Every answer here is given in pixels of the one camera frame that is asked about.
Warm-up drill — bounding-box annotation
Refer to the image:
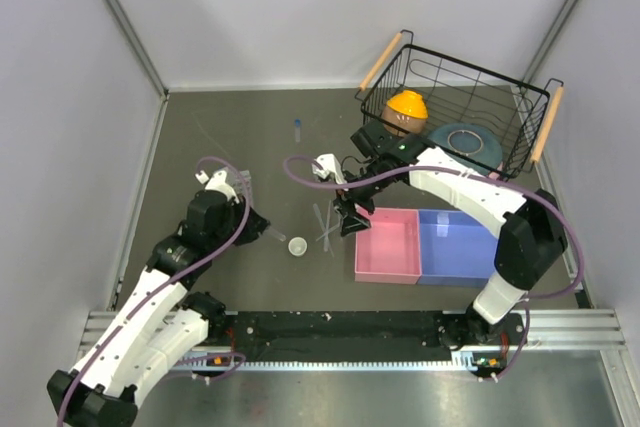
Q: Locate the white crucible cup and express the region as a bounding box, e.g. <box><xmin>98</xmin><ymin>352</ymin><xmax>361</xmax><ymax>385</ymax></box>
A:
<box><xmin>288</xmin><ymin>237</ymin><xmax>308</xmax><ymax>257</ymax></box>

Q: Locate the dark blue plate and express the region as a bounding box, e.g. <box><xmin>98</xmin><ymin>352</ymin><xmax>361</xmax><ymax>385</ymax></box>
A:
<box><xmin>427</xmin><ymin>123</ymin><xmax>503</xmax><ymax>176</ymax></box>

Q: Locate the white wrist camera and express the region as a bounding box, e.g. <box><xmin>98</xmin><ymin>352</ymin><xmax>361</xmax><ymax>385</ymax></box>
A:
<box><xmin>312</xmin><ymin>153</ymin><xmax>347</xmax><ymax>185</ymax></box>
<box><xmin>195</xmin><ymin>168</ymin><xmax>238</xmax><ymax>202</ymax></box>

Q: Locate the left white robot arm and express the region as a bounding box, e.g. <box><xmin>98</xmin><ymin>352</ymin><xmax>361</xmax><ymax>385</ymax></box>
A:
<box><xmin>47</xmin><ymin>186</ymin><xmax>269</xmax><ymax>426</ymax></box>

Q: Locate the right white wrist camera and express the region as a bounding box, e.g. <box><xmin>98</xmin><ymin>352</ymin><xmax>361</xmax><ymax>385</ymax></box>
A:
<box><xmin>312</xmin><ymin>153</ymin><xmax>347</xmax><ymax>185</ymax></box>

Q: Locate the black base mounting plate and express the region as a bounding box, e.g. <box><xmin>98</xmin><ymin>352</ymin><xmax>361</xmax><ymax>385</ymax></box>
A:
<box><xmin>219</xmin><ymin>309</ymin><xmax>481</xmax><ymax>363</ymax></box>

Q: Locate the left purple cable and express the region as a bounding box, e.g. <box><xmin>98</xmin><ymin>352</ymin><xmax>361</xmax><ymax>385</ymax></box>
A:
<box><xmin>54</xmin><ymin>155</ymin><xmax>251</xmax><ymax>427</ymax></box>

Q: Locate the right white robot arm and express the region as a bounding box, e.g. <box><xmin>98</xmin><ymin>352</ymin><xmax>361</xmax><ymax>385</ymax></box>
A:
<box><xmin>313</xmin><ymin>122</ymin><xmax>568</xmax><ymax>343</ymax></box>

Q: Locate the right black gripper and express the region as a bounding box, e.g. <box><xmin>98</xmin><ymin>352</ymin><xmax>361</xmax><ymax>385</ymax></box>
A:
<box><xmin>333</xmin><ymin>159</ymin><xmax>391</xmax><ymax>237</ymax></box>

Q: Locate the clear test tube rack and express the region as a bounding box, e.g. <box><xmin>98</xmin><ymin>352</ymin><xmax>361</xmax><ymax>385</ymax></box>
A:
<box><xmin>227</xmin><ymin>169</ymin><xmax>254</xmax><ymax>206</ymax></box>

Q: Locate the purple cable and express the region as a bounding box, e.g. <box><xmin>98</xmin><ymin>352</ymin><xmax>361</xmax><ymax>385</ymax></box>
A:
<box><xmin>54</xmin><ymin>155</ymin><xmax>251</xmax><ymax>427</ymax></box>
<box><xmin>283</xmin><ymin>155</ymin><xmax>585</xmax><ymax>383</ymax></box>

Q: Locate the aluminium frame rail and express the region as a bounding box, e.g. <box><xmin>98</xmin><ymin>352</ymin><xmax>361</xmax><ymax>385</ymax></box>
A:
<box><xmin>74</xmin><ymin>309</ymin><xmax>626</xmax><ymax>373</ymax></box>

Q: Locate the pink plastic bin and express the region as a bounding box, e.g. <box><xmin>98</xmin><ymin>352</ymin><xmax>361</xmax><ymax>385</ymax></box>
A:
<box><xmin>354</xmin><ymin>207</ymin><xmax>422</xmax><ymax>285</ymax></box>

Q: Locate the blue plastic bin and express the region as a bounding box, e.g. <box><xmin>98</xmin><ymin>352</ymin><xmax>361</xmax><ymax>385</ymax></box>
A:
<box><xmin>418</xmin><ymin>209</ymin><xmax>498</xmax><ymax>288</ymax></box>

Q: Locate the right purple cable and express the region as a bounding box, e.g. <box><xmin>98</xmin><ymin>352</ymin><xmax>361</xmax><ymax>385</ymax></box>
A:
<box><xmin>283</xmin><ymin>155</ymin><xmax>585</xmax><ymax>383</ymax></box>

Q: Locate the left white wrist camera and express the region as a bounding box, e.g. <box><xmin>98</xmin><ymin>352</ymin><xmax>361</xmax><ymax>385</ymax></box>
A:
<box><xmin>195</xmin><ymin>168</ymin><xmax>238</xmax><ymax>202</ymax></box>

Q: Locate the orange and brown bowl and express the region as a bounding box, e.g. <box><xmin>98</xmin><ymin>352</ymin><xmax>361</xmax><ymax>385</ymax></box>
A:
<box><xmin>381</xmin><ymin>90</ymin><xmax>428</xmax><ymax>137</ymax></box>

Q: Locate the clear plastic pipette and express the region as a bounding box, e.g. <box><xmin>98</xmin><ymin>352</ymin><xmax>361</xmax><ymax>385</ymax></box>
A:
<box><xmin>315</xmin><ymin>223</ymin><xmax>341</xmax><ymax>242</ymax></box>
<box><xmin>313</xmin><ymin>203</ymin><xmax>334</xmax><ymax>256</ymax></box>
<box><xmin>322</xmin><ymin>200</ymin><xmax>332</xmax><ymax>252</ymax></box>

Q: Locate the black wire dish basket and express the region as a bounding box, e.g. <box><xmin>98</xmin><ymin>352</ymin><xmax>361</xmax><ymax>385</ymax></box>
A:
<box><xmin>355</xmin><ymin>29</ymin><xmax>564</xmax><ymax>180</ymax></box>

